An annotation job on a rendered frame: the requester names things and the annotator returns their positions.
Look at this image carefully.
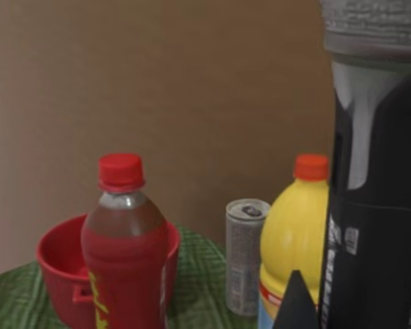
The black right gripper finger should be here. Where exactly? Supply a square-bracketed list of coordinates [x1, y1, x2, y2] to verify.
[273, 269, 320, 329]

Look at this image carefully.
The silver drink can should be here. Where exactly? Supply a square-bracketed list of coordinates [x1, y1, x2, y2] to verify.
[225, 199, 272, 317]

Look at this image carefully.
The yellow bottle with orange cap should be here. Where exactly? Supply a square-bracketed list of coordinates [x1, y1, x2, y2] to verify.
[257, 154, 331, 329]

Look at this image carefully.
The red drink bottle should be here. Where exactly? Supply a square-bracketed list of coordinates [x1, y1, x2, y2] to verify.
[80, 154, 171, 329]

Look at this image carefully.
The red plastic bowl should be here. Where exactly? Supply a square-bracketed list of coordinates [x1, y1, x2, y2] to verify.
[36, 212, 181, 329]

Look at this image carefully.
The green woven cloth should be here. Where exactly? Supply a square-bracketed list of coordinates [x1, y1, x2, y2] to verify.
[0, 224, 261, 329]

